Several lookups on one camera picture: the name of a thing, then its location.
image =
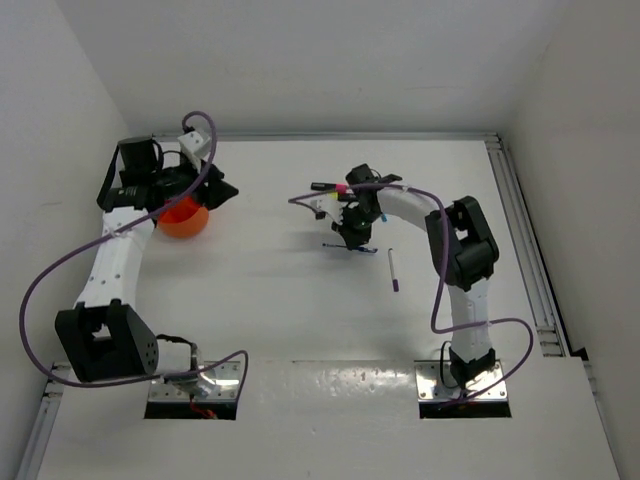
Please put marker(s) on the black yellow highlighter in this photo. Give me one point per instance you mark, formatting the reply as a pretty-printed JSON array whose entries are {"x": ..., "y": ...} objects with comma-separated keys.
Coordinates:
[{"x": 334, "y": 197}]

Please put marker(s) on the white pen purple cap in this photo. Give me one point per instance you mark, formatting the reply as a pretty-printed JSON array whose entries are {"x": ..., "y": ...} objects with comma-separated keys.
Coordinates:
[{"x": 394, "y": 278}]

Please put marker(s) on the right aluminium table rail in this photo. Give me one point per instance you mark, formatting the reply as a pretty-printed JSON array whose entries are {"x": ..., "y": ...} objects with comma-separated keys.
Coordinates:
[{"x": 545, "y": 313}]

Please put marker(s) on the metal base plate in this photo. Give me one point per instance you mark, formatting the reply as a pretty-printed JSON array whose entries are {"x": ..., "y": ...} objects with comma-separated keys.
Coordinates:
[
  {"x": 217, "y": 384},
  {"x": 435, "y": 384}
]

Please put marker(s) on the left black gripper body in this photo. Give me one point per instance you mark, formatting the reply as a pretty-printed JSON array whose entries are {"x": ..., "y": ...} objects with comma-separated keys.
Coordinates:
[{"x": 178, "y": 181}]

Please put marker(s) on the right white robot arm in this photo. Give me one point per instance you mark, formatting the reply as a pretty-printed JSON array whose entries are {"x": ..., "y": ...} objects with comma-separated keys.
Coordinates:
[{"x": 463, "y": 252}]

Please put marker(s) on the left aluminium table rail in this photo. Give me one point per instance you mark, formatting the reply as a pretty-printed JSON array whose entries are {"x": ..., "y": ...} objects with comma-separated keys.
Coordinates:
[{"x": 41, "y": 431}]

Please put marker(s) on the aluminium table rail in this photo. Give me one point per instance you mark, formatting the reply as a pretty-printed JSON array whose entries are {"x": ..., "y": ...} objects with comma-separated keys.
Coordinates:
[
  {"x": 41, "y": 431},
  {"x": 545, "y": 313}
]

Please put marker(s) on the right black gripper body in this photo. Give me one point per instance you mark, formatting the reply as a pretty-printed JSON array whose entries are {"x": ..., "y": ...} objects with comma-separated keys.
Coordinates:
[{"x": 357, "y": 221}]

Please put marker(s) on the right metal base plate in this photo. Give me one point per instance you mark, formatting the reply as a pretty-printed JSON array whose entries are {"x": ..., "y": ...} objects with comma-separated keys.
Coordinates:
[{"x": 435, "y": 384}]

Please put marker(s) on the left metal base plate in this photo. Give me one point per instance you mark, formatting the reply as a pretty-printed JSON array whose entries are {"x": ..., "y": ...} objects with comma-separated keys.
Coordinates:
[{"x": 217, "y": 384}]

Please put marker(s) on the black pink highlighter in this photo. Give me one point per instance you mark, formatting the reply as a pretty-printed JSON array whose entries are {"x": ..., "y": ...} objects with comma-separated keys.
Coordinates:
[{"x": 329, "y": 187}]

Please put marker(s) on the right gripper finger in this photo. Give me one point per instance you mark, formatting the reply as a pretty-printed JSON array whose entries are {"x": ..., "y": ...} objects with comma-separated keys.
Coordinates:
[
  {"x": 349, "y": 236},
  {"x": 362, "y": 242}
]

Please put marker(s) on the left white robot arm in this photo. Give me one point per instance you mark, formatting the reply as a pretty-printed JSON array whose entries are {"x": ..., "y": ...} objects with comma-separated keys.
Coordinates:
[{"x": 103, "y": 336}]

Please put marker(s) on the blue ballpoint pen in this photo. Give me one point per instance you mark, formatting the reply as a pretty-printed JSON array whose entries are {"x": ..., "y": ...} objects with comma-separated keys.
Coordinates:
[{"x": 335, "y": 246}]

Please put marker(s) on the orange round organizer container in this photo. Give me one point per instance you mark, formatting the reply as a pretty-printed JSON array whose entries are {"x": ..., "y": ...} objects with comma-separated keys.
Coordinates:
[{"x": 184, "y": 220}]

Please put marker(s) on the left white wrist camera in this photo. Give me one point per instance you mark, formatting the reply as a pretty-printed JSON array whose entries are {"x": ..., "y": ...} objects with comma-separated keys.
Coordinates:
[{"x": 195, "y": 145}]

